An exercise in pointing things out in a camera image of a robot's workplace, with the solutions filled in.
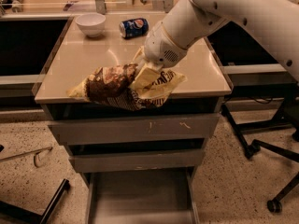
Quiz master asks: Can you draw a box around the yellow taped gripper finger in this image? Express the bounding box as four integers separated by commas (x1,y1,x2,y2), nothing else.
132,46,145,63
130,64,160,90

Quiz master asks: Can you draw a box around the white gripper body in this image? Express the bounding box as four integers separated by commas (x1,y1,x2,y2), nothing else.
144,21,187,68

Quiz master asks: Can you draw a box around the brown chip bag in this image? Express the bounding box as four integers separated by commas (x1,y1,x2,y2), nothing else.
66,63,187,111

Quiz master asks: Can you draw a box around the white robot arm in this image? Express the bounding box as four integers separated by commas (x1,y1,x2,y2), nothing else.
133,0,299,81

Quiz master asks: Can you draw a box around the top grey drawer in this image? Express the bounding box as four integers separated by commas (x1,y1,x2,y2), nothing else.
50,113,220,146

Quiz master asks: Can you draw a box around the grey drawer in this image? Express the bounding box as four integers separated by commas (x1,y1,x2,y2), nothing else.
85,168,200,224
50,113,220,146
69,148,204,173

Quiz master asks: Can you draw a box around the grey drawer cabinet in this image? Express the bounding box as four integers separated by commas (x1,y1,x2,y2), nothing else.
36,14,231,175

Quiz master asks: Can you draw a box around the middle grey drawer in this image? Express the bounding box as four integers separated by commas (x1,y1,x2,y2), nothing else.
69,148,204,173

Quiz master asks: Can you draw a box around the bottom grey drawer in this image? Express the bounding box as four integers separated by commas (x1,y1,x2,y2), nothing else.
85,168,200,224

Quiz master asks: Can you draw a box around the blue pepsi can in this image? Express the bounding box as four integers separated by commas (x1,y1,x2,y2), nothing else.
119,18,149,39

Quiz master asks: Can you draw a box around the white bowl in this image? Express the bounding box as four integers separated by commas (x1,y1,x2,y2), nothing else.
75,13,106,37

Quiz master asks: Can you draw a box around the black office chair base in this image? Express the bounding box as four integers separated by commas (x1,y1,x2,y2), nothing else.
245,139,299,214

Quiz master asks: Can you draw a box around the black floor stand leg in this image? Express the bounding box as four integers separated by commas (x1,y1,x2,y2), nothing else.
0,179,70,224

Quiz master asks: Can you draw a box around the black table frame leg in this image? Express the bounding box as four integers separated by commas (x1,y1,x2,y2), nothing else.
221,105,296,161

